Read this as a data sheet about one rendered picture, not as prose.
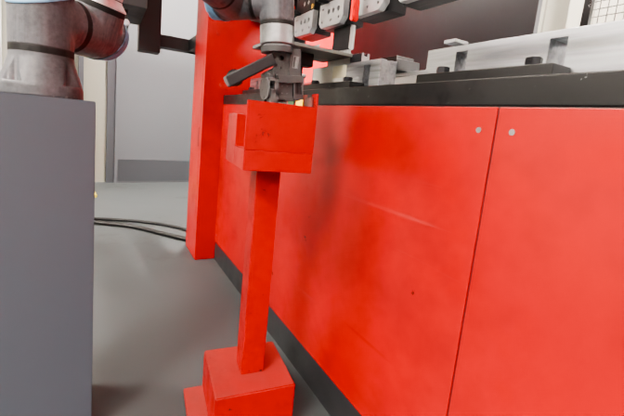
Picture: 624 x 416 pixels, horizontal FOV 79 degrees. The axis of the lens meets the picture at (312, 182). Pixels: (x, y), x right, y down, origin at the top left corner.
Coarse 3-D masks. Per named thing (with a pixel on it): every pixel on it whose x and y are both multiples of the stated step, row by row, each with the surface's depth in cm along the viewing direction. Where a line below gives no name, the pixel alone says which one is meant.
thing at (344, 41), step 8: (352, 24) 121; (336, 32) 128; (344, 32) 124; (352, 32) 122; (336, 40) 128; (344, 40) 124; (352, 40) 122; (336, 48) 128; (344, 48) 124; (352, 48) 123
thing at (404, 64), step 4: (392, 56) 133; (396, 56) 131; (400, 56) 132; (396, 60) 130; (400, 60) 131; (404, 60) 131; (408, 60) 132; (412, 60) 135; (400, 64) 131; (404, 64) 132; (408, 64) 132; (412, 64) 133; (416, 64) 134; (396, 68) 130; (400, 68) 131; (404, 68) 132; (408, 68) 133; (412, 68) 134; (416, 68) 135; (396, 72) 138
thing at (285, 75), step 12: (264, 48) 82; (276, 48) 81; (288, 48) 83; (276, 60) 83; (288, 60) 85; (300, 60) 85; (264, 72) 84; (276, 72) 84; (288, 72) 85; (300, 72) 86; (264, 84) 85; (276, 84) 83; (288, 84) 85; (300, 84) 86; (264, 96) 86; (288, 96) 85; (300, 96) 85
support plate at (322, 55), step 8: (256, 48) 120; (296, 48) 114; (304, 48) 113; (312, 48) 112; (320, 48) 113; (328, 48) 114; (320, 56) 122; (328, 56) 121; (336, 56) 120; (344, 56) 118; (352, 56) 119
